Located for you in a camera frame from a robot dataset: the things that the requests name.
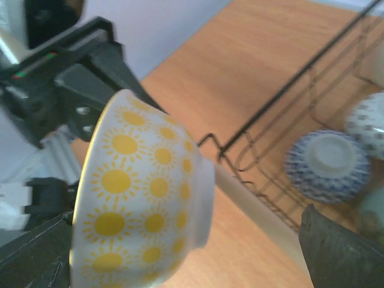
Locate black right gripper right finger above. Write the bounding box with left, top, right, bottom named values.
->
left=299, top=204, right=383, bottom=288

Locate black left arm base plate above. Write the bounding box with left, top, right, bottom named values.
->
left=23, top=177, right=79, bottom=232

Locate red diamond pattern bowl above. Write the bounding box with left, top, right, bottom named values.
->
left=344, top=91, right=383, bottom=160

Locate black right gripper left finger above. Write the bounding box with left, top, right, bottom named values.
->
left=1, top=212, right=73, bottom=287

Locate yellow blue pattern bowl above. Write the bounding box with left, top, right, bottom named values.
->
left=69, top=90, right=215, bottom=287

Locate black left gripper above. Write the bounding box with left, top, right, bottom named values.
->
left=1, top=17, right=164, bottom=149

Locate red zigzag pattern bowl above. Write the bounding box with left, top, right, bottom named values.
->
left=283, top=130, right=371, bottom=204

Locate black wire dish rack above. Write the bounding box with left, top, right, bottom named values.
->
left=196, top=0, right=384, bottom=277

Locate mint green bowl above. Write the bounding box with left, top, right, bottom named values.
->
left=356, top=186, right=383, bottom=242

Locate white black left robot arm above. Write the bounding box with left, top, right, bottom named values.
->
left=1, top=1, right=157, bottom=149

